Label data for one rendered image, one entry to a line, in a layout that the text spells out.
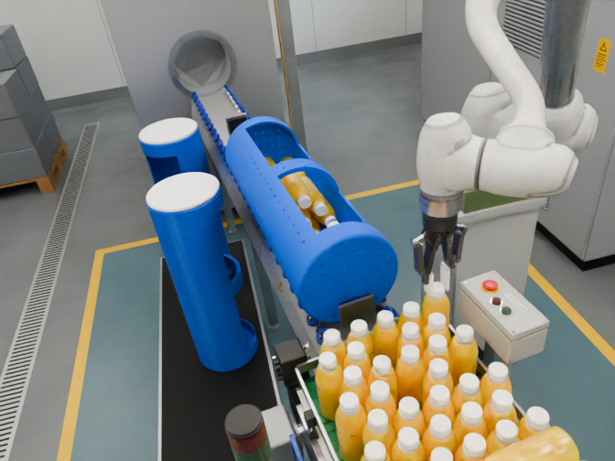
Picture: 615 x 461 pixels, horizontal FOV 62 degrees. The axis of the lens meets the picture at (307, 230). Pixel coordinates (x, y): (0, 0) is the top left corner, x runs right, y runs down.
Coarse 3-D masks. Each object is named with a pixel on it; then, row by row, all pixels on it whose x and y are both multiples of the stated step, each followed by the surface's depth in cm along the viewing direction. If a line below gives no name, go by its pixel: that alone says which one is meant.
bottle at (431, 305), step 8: (432, 296) 124; (424, 304) 127; (432, 304) 124; (440, 304) 124; (448, 304) 126; (424, 312) 127; (432, 312) 125; (440, 312) 125; (448, 312) 126; (424, 320) 129; (448, 320) 128
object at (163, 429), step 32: (160, 288) 289; (160, 320) 268; (256, 320) 260; (160, 352) 249; (192, 352) 247; (256, 352) 242; (160, 384) 233; (192, 384) 231; (224, 384) 229; (256, 384) 227; (160, 416) 219; (192, 416) 217; (224, 416) 215; (160, 448) 207; (192, 448) 205; (224, 448) 203
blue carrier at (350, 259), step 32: (256, 128) 196; (288, 128) 195; (256, 160) 170; (288, 160) 162; (256, 192) 162; (288, 224) 140; (320, 224) 176; (352, 224) 131; (288, 256) 135; (320, 256) 126; (352, 256) 130; (384, 256) 133; (320, 288) 132; (352, 288) 135; (384, 288) 140; (320, 320) 138
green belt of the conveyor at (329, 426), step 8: (312, 376) 135; (312, 384) 132; (312, 392) 130; (312, 400) 128; (320, 416) 124; (328, 424) 122; (328, 432) 121; (336, 432) 120; (336, 440) 119; (336, 448) 117
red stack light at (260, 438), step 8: (264, 424) 86; (264, 432) 85; (232, 440) 83; (240, 440) 82; (248, 440) 82; (256, 440) 83; (264, 440) 85; (232, 448) 85; (240, 448) 83; (248, 448) 83; (256, 448) 84
